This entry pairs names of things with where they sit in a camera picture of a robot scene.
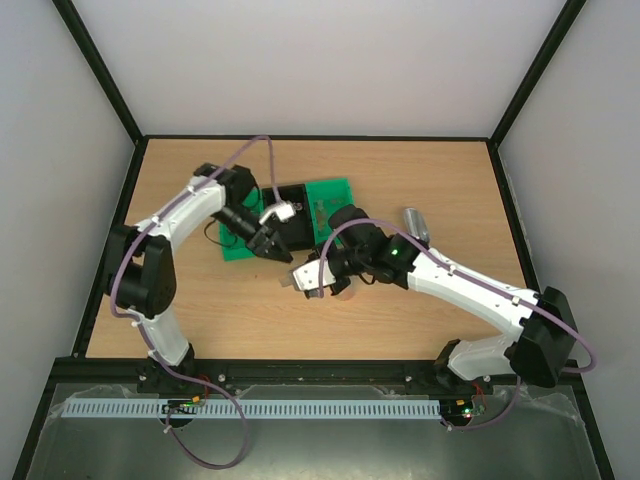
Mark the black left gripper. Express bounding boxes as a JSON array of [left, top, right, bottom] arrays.
[[212, 203, 291, 262]]

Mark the clear glass jar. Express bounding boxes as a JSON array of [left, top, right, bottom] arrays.
[[336, 284, 356, 301]]

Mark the metal scoop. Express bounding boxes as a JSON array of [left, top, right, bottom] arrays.
[[403, 208, 430, 243]]

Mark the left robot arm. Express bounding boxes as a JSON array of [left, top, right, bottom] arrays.
[[102, 163, 296, 366]]

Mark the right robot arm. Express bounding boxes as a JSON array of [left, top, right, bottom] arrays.
[[294, 205, 578, 392]]

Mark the green bin with wrapped candies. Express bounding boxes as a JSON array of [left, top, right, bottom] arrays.
[[219, 224, 255, 262]]

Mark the green bin with gummy candies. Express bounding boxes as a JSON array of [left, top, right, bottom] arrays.
[[305, 178, 353, 244]]

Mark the black bin with lollipops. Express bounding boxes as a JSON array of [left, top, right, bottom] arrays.
[[261, 183, 316, 252]]

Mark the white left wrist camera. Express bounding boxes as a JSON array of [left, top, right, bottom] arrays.
[[259, 201, 296, 225]]

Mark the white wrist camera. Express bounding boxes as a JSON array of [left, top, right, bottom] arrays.
[[279, 260, 336, 299], [259, 201, 296, 225]]

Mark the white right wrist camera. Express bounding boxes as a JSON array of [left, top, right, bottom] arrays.
[[279, 260, 336, 299]]

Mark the black aluminium frame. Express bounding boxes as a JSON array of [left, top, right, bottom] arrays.
[[13, 0, 614, 479]]

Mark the slotted grey cable duct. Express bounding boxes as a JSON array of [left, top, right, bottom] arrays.
[[61, 398, 441, 420]]

